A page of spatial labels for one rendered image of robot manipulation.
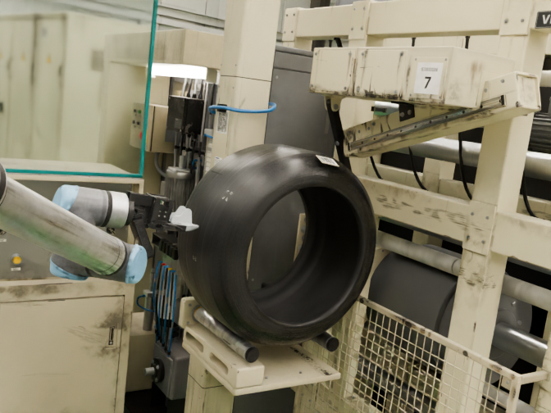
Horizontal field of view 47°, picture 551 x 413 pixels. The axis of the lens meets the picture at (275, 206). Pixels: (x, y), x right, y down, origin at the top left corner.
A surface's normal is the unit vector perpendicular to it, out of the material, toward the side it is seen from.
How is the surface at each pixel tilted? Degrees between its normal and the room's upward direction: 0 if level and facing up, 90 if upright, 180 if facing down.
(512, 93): 90
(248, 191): 61
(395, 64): 90
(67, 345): 90
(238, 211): 70
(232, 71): 90
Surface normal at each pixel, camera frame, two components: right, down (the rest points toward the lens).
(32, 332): 0.52, 0.20
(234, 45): -0.84, -0.01
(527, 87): 0.54, -0.11
